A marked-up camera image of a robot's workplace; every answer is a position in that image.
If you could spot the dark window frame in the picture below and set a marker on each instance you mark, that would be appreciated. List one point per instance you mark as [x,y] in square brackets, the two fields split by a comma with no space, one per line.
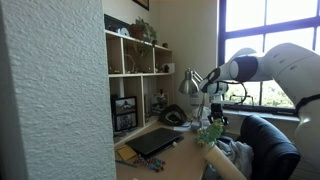
[222,36]

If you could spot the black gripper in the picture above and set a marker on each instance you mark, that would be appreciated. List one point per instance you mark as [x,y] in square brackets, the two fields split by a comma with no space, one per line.
[218,111]

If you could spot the potted green plant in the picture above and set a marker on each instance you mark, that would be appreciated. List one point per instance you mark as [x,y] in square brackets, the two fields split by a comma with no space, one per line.
[142,30]

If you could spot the dark pen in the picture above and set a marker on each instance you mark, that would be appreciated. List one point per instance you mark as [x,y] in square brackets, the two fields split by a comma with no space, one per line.
[126,163]

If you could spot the green yellow pom-pom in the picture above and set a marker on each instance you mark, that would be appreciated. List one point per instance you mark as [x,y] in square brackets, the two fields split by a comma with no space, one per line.
[210,133]

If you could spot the black figurine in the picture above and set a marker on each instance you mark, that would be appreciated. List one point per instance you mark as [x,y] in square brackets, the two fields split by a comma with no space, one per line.
[166,68]

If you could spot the colourful bead toy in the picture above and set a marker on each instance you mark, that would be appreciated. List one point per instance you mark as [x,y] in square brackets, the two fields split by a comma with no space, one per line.
[153,163]

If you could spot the white card box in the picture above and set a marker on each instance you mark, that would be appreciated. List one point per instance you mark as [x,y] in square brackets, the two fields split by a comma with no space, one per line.
[171,67]

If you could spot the small dark jar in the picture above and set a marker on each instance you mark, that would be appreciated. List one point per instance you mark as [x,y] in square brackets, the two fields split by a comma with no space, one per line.
[154,42]
[165,45]

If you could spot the wooden shelf unit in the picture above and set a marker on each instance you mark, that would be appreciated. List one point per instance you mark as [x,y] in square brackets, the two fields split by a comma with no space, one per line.
[131,76]

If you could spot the grey blue cloth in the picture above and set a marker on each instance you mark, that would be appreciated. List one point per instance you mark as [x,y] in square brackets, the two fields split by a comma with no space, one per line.
[238,155]

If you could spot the black leather chair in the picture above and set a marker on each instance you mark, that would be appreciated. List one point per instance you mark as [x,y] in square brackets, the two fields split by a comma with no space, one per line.
[270,146]

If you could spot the papers with blue print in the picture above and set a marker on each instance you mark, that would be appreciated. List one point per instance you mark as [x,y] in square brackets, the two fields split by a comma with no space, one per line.
[186,126]

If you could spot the small white round cap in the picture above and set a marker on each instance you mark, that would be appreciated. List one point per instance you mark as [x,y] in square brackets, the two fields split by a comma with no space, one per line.
[174,144]

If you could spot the black closed laptop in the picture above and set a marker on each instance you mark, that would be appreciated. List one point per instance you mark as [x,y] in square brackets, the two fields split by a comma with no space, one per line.
[154,140]

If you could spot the framed wall picture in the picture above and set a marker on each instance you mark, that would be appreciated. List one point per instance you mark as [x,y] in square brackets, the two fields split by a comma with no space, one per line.
[141,3]

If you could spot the black double photo frame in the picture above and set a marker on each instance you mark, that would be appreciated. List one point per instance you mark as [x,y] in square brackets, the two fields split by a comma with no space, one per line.
[125,113]

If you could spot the tall dark picture frame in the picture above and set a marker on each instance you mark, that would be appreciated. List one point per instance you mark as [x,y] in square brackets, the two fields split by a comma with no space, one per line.
[115,24]

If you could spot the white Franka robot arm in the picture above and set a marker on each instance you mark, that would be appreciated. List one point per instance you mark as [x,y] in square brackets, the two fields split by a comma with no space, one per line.
[290,70]

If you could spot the white sculptural shelf ornament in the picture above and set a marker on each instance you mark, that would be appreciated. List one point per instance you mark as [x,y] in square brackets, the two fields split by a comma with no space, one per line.
[130,63]

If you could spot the silver desk lamp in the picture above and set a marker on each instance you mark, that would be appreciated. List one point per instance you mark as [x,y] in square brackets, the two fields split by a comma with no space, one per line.
[189,85]

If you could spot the yellow notepad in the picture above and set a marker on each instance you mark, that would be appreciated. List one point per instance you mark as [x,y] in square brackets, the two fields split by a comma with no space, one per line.
[126,152]

